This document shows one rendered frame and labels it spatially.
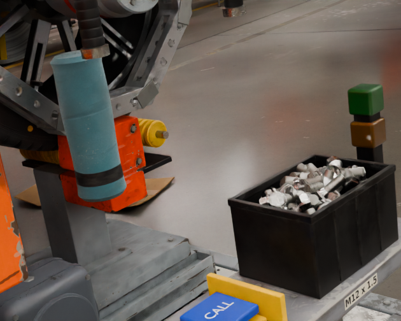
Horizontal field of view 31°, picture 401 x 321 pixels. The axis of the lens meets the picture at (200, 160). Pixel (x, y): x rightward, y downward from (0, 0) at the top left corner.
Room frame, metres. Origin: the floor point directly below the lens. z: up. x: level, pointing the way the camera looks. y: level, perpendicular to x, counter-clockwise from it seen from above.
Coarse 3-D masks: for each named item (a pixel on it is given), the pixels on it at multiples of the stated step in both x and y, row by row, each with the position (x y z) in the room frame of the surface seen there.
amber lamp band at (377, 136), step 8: (376, 120) 1.02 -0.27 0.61; (384, 120) 1.03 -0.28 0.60; (352, 128) 1.03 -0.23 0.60; (360, 128) 1.02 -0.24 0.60; (368, 128) 1.01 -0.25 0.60; (376, 128) 1.01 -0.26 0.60; (384, 128) 1.03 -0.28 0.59; (352, 136) 1.03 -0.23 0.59; (360, 136) 1.02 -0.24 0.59; (368, 136) 1.01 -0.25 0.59; (376, 136) 1.01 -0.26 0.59; (384, 136) 1.03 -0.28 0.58; (352, 144) 1.03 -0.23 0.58; (360, 144) 1.02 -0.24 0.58; (368, 144) 1.01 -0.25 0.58; (376, 144) 1.01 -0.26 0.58
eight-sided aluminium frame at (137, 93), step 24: (168, 0) 1.58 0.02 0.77; (168, 24) 1.54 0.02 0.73; (144, 48) 1.54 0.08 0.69; (168, 48) 1.52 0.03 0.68; (0, 72) 1.24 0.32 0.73; (144, 72) 1.49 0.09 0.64; (0, 96) 1.28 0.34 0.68; (24, 96) 1.26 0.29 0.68; (120, 96) 1.41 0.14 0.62; (144, 96) 1.45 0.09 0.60; (48, 120) 1.29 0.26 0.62
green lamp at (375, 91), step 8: (352, 88) 1.03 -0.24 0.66; (360, 88) 1.03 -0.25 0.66; (368, 88) 1.02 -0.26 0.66; (376, 88) 1.02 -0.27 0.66; (352, 96) 1.03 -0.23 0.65; (360, 96) 1.02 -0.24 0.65; (368, 96) 1.01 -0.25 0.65; (376, 96) 1.02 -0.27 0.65; (352, 104) 1.03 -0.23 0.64; (360, 104) 1.02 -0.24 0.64; (368, 104) 1.01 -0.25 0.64; (376, 104) 1.02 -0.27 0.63; (352, 112) 1.03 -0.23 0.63; (360, 112) 1.02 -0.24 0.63; (368, 112) 1.01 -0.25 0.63; (376, 112) 1.02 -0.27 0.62
